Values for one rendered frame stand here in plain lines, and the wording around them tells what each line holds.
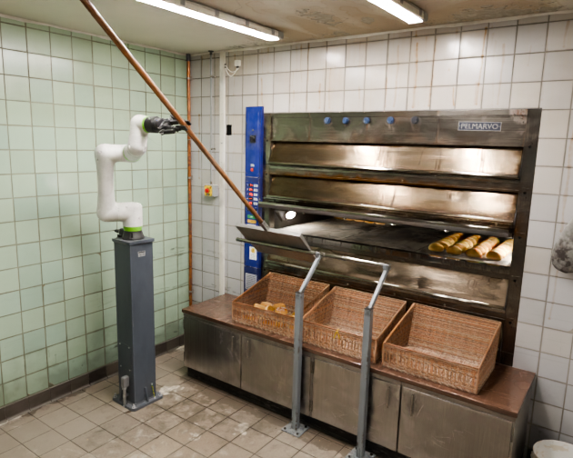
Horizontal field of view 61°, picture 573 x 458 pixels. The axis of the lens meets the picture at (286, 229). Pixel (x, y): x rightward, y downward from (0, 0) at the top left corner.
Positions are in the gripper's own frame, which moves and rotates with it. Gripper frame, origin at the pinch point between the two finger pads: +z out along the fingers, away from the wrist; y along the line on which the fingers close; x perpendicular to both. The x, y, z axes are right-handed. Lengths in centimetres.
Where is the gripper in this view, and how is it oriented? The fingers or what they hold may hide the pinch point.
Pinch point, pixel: (184, 124)
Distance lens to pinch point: 267.4
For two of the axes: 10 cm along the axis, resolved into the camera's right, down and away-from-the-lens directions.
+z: 8.3, 1.3, -5.5
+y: -3.9, 8.3, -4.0
